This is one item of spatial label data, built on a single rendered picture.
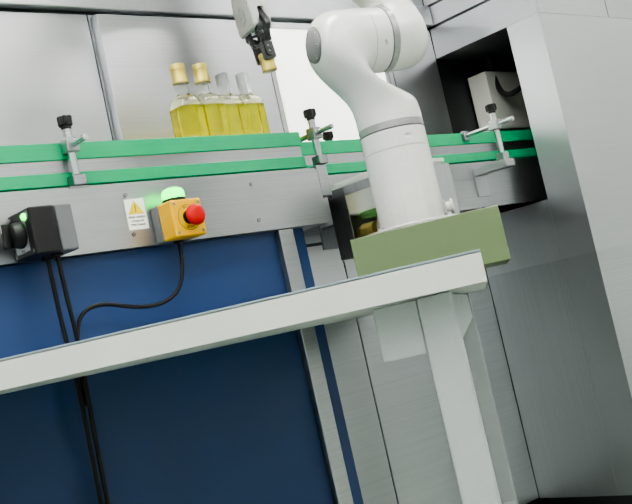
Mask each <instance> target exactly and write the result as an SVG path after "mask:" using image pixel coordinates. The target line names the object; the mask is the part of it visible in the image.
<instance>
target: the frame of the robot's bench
mask: <svg viewBox="0 0 632 504"><path fill-rule="evenodd" d="M372 313H373V317H374V322H375V326H376V331H377V335H378V339H379V344H380V348H381V353H382V357H383V361H384V362H385V363H387V362H391V361H396V360H400V359H405V358H410V357H414V356H419V355H423V354H427V353H428V356H429V360H430V365H431V369H432V374H433V378H434V382H435V387H436V391H437V395H438V400H439V404H440V408H441V413H442V417H443V421H444V426H445V430H446V435H447V439H448V443H449V448H450V452H451V456H452V461H453V465H454V469H455V474H456V478H457V482H458V487H459V491H460V496H461V500H462V504H518V500H517V496H516V492H515V487H514V483H513V479H512V474H511V470H510V466H509V462H508V457H507V453H506V449H505V445H504V440H503V436H502V432H501V427H500V423H499V419H498V415H497V410H496V406H495V402H494V397H493V393H492V389H491V385H490V380H489V376H488V372H487V367H486V363H485V359H484V355H483V350H482V346H481V342H480V337H479V333H478V329H477V325H476V320H475V316H474V312H473V307H472V303H471V299H470V295H469V293H465V294H453V293H452V291H446V292H441V293H437V294H432V295H428V296H423V297H419V298H417V299H416V300H413V301H409V302H404V303H400V304H395V305H391V306H386V307H382V308H378V309H373V310H372Z"/></svg>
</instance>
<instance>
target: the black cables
mask: <svg viewBox="0 0 632 504"><path fill-rule="evenodd" d="M177 244H178V250H179V256H180V279H179V283H178V286H177V288H176V290H175V291H174V293H173V294H172V295H171V296H169V297H168V298H166V299H165V300H162V301H160V302H157V303H152V304H145V305H131V304H121V303H112V302H102V303H96V304H93V305H90V306H88V307H87V308H86V309H84V310H83V311H82V313H81V314H80V315H79V318H78V320H77V325H76V321H75V317H74V313H73V309H72V305H71V301H70V297H69V293H68V289H67V284H66V280H65V275H64V271H63V266H62V262H61V257H60V255H58V256H55V257H56V262H57V267H58V271H59V276H60V280H61V285H62V289H63V293H64V298H65V302H66V306H67V310H68V313H69V317H70V321H71V325H72V330H73V334H74V338H75V342H76V341H80V327H81V321H82V319H83V317H84V315H85V314H86V313H87V312H89V311H90V310H92V309H94V308H98V307H119V308H128V309H147V308H154V307H158V306H161V305H163V304H166V303H167V302H169V301H171V300H172V299H173V298H174V297H175V296H176V295H177V294H178V292H179V291H180V289H181V287H182V284H183V280H184V256H183V249H182V244H181V242H180V243H177ZM46 265H47V270H48V275H49V279H50V284H51V289H52V293H53V298H54V302H55V306H56V311H57V315H58V319H59V323H60V327H61V331H62V336H63V340H64V344H67V343H69V339H68V335H67V331H66V327H65V323H64V319H63V315H62V311H61V306H60V302H59V298H58V293H57V289H56V284H55V279H54V275H53V270H52V265H51V260H46ZM73 380H74V384H75V388H76V392H77V397H78V401H79V405H80V410H81V414H82V419H83V424H84V429H85V434H86V439H87V444H88V450H89V455H90V460H91V466H92V471H93V476H94V481H95V486H96V491H97V496H98V501H99V504H104V501H103V496H102V491H101V486H100V481H99V476H98V471H97V466H96V460H95V455H94V450H93V445H92V439H91V434H90V429H89V424H88V419H87V414H86V410H85V406H87V408H88V414H89V420H90V425H91V431H92V436H93V442H94V447H95V452H96V458H97V463H98V468H99V473H100V478H101V483H102V488H103V493H104V498H105V503H106V504H110V499H109V494H108V489H107V483H106V478H105V473H104V468H103V463H102V458H101V453H100V447H99V442H98V436H97V431H96V425H95V420H94V414H93V409H92V403H91V397H90V391H89V386H88V380H87V376H82V377H79V380H78V378H73ZM79 381H80V384H79Z"/></svg>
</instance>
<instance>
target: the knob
mask: <svg viewBox="0 0 632 504"><path fill-rule="evenodd" d="M0 233H1V238H2V243H3V247H4V250H9V249H24V248H25V247H26V245H27V240H28V236H27V230H26V228H25V226H24V224H23V223H21V222H16V223H14V224H9V225H8V224H5V225H1V226H0Z"/></svg>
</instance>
